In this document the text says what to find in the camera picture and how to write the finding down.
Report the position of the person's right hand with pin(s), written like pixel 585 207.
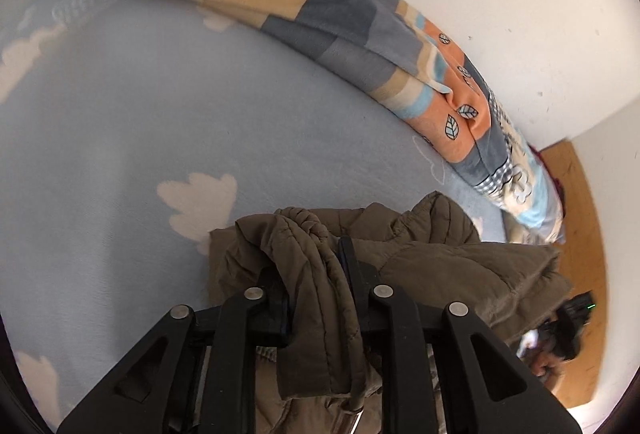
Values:
pixel 545 366

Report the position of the wooden headboard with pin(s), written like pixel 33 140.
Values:
pixel 580 214

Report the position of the light blue cloud bed sheet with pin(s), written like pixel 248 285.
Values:
pixel 125 138

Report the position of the olive hooded puffer jacket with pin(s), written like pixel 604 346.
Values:
pixel 450 264

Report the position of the patchwork printed quilt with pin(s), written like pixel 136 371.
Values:
pixel 325 13

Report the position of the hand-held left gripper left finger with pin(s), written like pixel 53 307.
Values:
pixel 272 314

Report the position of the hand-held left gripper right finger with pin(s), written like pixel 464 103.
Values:
pixel 350 264

